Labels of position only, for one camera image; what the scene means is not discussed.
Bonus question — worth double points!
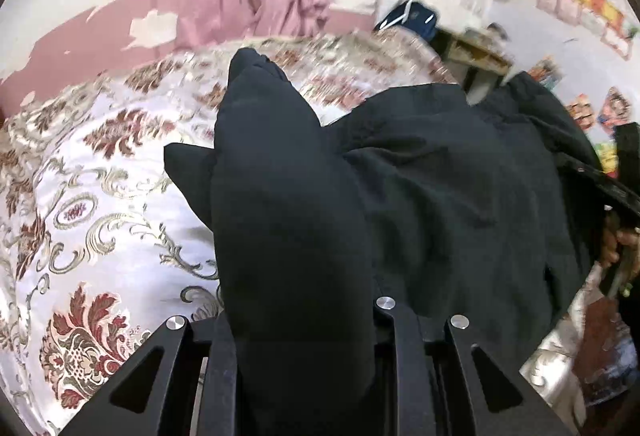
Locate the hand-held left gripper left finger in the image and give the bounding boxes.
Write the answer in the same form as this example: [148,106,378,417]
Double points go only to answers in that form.
[60,311,242,436]

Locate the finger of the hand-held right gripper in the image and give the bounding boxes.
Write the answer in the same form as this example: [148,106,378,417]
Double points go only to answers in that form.
[555,152,640,223]

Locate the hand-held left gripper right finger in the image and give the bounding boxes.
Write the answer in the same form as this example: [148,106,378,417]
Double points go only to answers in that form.
[372,297,575,436]

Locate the black garment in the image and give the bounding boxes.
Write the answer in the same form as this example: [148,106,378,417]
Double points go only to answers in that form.
[164,46,618,436]

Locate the person's right hand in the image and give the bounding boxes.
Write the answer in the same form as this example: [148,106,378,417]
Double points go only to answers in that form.
[599,210,640,279]

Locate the small wooden shelf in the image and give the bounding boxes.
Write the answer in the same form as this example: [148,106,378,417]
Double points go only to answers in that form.
[434,24,516,92]

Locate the floral patterned bedspread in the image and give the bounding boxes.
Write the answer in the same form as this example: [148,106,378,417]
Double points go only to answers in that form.
[0,26,617,436]

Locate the dark blue bag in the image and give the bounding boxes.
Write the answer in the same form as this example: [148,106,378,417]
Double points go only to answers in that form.
[375,0,439,44]

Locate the colourful wall stickers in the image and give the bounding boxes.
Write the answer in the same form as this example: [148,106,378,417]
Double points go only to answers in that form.
[525,57,632,167]

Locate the row of wall posters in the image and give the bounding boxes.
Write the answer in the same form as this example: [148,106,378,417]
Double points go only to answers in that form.
[536,0,640,62]

